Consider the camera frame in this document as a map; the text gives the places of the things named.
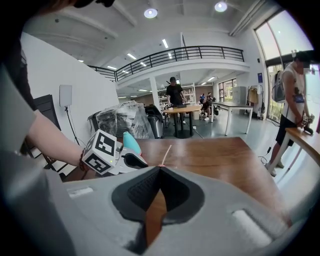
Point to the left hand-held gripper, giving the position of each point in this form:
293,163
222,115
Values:
100,150

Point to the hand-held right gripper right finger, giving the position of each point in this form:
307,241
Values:
225,212

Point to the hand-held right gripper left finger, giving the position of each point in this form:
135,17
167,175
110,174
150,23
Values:
100,200

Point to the light blue egg-shaped object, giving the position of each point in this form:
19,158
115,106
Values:
130,143

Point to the person's left forearm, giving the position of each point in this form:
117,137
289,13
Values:
57,145

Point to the plastic-wrapped machine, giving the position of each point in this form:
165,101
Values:
125,120

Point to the grey wheeled machine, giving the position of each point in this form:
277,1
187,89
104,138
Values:
155,122

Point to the round wooden table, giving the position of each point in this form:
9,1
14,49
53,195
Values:
182,110

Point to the flat black box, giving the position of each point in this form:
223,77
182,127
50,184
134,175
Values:
179,106

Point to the white storage shelves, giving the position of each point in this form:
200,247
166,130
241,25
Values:
190,92

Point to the white light panel on stand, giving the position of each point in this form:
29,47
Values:
65,96

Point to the black monitor on stand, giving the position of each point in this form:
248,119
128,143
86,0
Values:
46,110

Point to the white rectangular table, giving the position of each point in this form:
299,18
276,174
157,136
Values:
232,106

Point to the black balcony railing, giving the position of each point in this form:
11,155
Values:
175,57

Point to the curved wooden table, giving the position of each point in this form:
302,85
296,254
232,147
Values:
305,140

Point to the grey cabinet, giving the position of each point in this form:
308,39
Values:
239,94

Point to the clothes rack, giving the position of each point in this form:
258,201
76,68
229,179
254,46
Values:
255,96

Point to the round ceiling lamp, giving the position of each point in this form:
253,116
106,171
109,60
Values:
150,13
221,6

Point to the blue wall poster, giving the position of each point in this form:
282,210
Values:
260,77

